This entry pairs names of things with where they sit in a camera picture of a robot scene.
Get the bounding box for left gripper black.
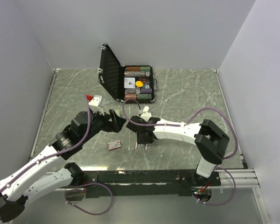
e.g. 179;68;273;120
80;108;126;144

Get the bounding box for red white staple box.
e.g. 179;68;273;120
108;140;121;151

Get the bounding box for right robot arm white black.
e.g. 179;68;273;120
126;116;230;186

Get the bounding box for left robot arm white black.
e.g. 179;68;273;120
0;110;126;222

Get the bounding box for black poker chip case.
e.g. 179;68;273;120
96;43;159;104

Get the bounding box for white card deck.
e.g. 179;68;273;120
124;77;135;89

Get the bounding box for yellow dealer button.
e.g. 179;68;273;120
135;81;144;88

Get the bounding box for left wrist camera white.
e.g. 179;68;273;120
86;94;105;115

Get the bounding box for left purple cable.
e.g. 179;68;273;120
0;94;114;222

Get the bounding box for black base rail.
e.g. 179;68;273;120
55;169;221;199

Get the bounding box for aluminium frame rail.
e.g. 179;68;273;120
46;169;261;191

